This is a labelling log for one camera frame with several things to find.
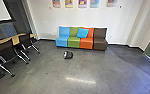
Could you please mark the black plastic trash bag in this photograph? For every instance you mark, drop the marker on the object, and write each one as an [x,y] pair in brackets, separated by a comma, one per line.
[68,55]

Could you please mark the dark open doorway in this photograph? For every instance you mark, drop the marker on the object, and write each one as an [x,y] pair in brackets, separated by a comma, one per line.
[19,16]

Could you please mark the green sofa seat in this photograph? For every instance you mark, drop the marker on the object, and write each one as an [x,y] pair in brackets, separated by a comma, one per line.
[73,42]

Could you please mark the blue sofa seat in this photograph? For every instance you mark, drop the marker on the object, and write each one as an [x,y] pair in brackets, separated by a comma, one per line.
[62,38]

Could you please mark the blue square cushion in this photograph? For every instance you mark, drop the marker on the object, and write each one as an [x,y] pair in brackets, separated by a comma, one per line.
[82,33]

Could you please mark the brown sofa seat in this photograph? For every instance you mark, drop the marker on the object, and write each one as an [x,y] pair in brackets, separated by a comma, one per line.
[100,41]

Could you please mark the long wooden table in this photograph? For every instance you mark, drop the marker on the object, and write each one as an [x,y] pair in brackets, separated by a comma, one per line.
[7,40]

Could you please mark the white wall power outlet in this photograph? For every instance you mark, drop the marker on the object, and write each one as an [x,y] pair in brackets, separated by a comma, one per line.
[111,36]

